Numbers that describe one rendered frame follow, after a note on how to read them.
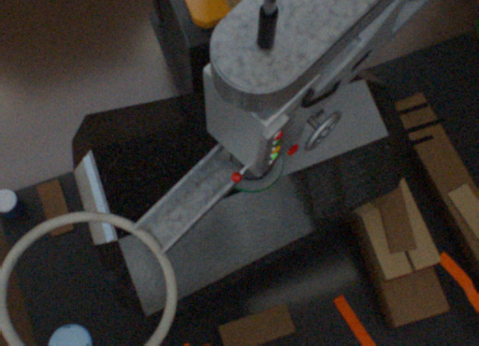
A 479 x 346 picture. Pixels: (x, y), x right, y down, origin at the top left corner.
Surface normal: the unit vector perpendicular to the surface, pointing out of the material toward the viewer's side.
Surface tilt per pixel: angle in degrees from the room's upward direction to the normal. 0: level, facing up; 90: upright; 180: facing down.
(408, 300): 0
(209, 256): 45
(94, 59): 0
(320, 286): 0
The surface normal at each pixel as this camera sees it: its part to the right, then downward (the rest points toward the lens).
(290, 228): 0.28, 0.41
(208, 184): -0.01, -0.28
